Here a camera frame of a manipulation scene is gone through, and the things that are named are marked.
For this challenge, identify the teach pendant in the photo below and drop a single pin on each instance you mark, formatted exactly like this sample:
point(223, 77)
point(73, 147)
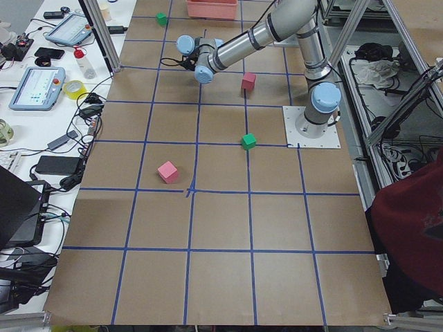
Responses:
point(38, 89)
point(71, 31)

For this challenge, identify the pink cube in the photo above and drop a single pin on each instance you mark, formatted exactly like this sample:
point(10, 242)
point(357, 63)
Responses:
point(248, 82)
point(168, 172)

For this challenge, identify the teach pendant far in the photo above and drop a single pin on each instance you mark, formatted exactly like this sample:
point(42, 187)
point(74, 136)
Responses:
point(71, 31)

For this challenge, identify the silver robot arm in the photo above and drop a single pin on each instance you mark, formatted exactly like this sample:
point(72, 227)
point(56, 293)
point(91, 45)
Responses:
point(206, 56)

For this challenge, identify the pink cube far left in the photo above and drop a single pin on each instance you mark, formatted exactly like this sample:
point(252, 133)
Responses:
point(248, 82)

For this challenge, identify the aluminium frame post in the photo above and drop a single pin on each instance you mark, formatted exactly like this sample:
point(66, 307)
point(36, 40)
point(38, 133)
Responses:
point(91, 10)

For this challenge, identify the yellow tape roll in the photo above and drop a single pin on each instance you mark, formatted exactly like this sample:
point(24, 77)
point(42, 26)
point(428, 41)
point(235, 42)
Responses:
point(75, 89)

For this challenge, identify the black power brick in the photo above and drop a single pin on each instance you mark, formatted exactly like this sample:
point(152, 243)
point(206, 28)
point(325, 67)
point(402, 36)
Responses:
point(57, 165)

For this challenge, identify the green cube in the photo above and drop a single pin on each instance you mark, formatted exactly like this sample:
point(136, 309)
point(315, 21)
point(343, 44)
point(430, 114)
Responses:
point(248, 141)
point(162, 19)

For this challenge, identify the green cube near left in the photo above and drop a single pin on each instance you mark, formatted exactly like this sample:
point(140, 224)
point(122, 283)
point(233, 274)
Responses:
point(248, 141)

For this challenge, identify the green cube far right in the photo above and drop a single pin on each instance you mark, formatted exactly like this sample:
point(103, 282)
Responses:
point(162, 19)

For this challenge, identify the pink cube centre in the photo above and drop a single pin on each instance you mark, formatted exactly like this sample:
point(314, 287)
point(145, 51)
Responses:
point(168, 172)

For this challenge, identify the white squeeze bottle red cap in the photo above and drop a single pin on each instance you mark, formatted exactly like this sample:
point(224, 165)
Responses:
point(84, 64)

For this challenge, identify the black laptop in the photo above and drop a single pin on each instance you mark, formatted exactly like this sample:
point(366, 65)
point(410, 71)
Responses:
point(23, 204)

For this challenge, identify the black smartphone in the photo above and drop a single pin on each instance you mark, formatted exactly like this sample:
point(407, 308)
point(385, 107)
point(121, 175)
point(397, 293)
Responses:
point(52, 53)

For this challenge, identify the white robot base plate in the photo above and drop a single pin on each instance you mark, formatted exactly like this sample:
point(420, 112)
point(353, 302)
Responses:
point(302, 134)

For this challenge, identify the pink plastic bin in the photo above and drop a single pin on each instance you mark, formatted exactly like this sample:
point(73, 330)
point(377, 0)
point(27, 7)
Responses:
point(219, 9)

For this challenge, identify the teach pendant near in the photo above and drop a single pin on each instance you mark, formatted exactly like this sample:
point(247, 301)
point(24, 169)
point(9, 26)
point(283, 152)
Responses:
point(38, 89)

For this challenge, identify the person in dark red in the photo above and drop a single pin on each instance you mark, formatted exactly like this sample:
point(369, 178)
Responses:
point(406, 224)

